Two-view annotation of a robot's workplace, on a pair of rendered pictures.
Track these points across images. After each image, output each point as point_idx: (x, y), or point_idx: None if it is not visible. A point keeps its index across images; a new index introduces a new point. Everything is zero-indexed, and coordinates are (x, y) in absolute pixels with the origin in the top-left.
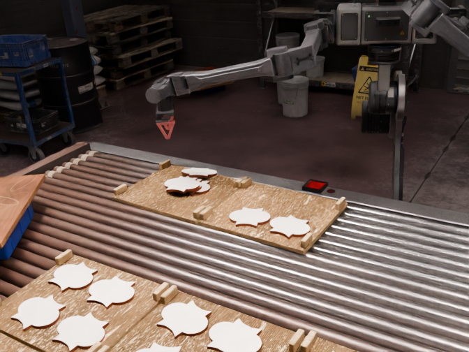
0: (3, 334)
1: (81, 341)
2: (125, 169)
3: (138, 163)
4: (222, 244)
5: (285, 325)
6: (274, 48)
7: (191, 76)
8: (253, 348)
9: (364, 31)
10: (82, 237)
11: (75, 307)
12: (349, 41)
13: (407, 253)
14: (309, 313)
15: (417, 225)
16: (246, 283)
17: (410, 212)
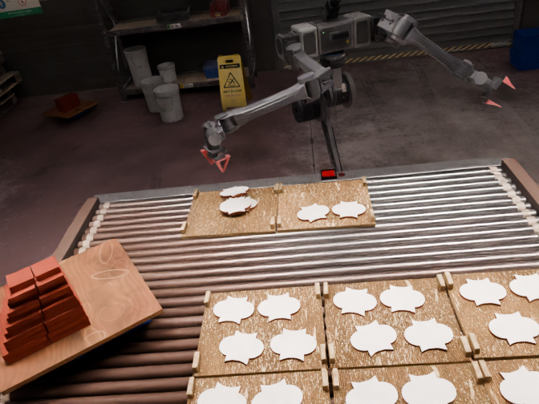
0: (233, 376)
1: (304, 350)
2: (156, 209)
3: (163, 200)
4: (310, 240)
5: (413, 276)
6: (304, 76)
7: (239, 114)
8: (421, 299)
9: (321, 44)
10: (194, 278)
11: (264, 330)
12: (310, 54)
13: (434, 200)
14: (421, 262)
15: (422, 180)
16: (359, 260)
17: (407, 172)
